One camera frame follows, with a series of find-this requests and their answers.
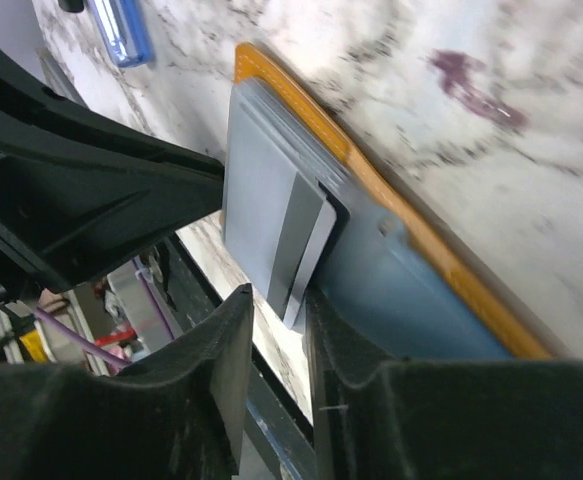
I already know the black credit card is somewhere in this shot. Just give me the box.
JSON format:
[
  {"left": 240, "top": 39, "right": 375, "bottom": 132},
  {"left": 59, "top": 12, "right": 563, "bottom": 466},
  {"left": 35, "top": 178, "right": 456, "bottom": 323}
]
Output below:
[{"left": 318, "top": 183, "right": 350, "bottom": 268}]

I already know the tan card holder wallet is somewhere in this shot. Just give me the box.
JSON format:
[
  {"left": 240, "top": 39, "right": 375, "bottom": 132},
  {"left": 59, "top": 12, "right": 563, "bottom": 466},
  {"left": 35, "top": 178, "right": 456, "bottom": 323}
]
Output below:
[{"left": 232, "top": 43, "right": 557, "bottom": 359}]

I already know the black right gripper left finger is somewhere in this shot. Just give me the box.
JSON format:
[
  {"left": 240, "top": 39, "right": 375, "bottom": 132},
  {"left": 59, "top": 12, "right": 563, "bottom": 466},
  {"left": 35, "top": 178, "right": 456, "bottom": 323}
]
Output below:
[{"left": 0, "top": 284, "right": 254, "bottom": 479}]

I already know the blue red screwdriver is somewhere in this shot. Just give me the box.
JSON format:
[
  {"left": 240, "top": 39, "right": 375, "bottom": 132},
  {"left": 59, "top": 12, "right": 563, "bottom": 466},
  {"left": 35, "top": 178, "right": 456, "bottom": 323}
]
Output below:
[{"left": 58, "top": 0, "right": 153, "bottom": 69}]

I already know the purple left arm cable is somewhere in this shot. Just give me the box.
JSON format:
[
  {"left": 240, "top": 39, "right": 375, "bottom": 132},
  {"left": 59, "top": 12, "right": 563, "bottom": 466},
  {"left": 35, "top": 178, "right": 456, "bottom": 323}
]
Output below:
[{"left": 33, "top": 257, "right": 177, "bottom": 369}]

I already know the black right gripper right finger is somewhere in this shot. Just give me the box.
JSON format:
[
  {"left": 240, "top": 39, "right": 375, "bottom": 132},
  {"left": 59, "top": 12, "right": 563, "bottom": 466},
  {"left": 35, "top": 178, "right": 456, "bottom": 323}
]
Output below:
[{"left": 307, "top": 290, "right": 583, "bottom": 479}]

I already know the silver credit card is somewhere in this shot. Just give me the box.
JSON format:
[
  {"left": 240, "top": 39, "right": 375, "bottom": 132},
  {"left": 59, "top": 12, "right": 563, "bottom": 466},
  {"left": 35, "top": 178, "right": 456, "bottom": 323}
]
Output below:
[{"left": 222, "top": 79, "right": 337, "bottom": 328}]

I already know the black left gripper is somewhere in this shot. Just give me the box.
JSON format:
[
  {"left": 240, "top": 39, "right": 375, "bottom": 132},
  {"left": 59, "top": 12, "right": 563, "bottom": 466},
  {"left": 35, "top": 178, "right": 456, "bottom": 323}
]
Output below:
[{"left": 0, "top": 50, "right": 223, "bottom": 300}]

